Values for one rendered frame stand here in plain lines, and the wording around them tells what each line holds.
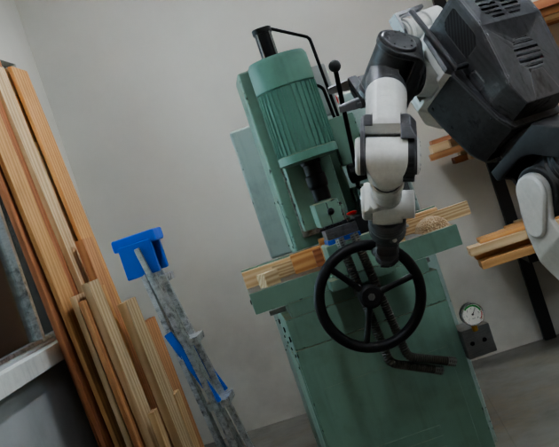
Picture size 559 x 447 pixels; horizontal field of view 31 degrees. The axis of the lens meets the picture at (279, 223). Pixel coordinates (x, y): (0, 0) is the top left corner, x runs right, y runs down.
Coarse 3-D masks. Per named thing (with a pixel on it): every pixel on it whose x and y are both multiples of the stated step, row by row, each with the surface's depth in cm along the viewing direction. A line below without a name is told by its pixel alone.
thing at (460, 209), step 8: (448, 208) 288; (456, 208) 288; (464, 208) 288; (424, 216) 288; (440, 216) 288; (448, 216) 288; (456, 216) 288; (416, 224) 287; (408, 232) 287; (280, 264) 285; (288, 264) 285; (280, 272) 285; (288, 272) 285
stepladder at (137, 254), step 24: (120, 240) 350; (144, 240) 348; (144, 264) 347; (168, 264) 365; (168, 288) 362; (168, 312) 347; (168, 336) 349; (192, 336) 355; (192, 360) 347; (192, 384) 349; (216, 384) 363; (216, 408) 347; (216, 432) 349; (240, 432) 364
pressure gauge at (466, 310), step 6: (462, 306) 268; (468, 306) 266; (474, 306) 267; (480, 306) 266; (462, 312) 266; (468, 312) 267; (474, 312) 267; (480, 312) 267; (462, 318) 266; (468, 318) 267; (474, 318) 267; (480, 318) 267; (468, 324) 266; (474, 324) 267; (474, 330) 269
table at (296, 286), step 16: (416, 240) 272; (432, 240) 272; (448, 240) 272; (416, 256) 272; (304, 272) 277; (384, 272) 262; (256, 288) 278; (272, 288) 269; (288, 288) 270; (304, 288) 270; (336, 288) 261; (256, 304) 269; (272, 304) 269
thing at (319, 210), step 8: (328, 200) 282; (336, 200) 282; (312, 208) 288; (320, 208) 282; (336, 208) 282; (320, 216) 282; (328, 216) 282; (336, 216) 282; (320, 224) 282; (328, 224) 282
